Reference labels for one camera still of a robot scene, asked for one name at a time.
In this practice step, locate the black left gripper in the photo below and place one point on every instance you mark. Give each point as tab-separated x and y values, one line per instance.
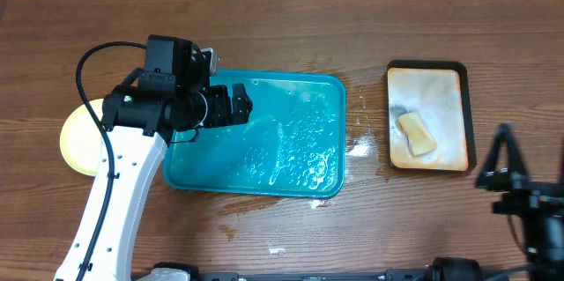
222	114

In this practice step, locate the yellow plate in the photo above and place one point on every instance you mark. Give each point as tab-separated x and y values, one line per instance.
80	142

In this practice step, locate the green and yellow sponge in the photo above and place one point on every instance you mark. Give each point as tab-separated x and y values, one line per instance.
419	139

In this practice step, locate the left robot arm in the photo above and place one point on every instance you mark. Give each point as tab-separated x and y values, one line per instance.
170	93

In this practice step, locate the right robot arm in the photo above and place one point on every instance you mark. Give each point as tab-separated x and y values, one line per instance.
539	205

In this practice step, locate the teal plastic tray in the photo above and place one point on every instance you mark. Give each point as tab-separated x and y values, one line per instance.
292	146

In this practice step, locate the black tray with wet cloth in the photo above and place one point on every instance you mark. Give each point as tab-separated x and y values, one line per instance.
437	92

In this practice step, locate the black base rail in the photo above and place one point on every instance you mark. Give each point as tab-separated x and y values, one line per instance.
178	271

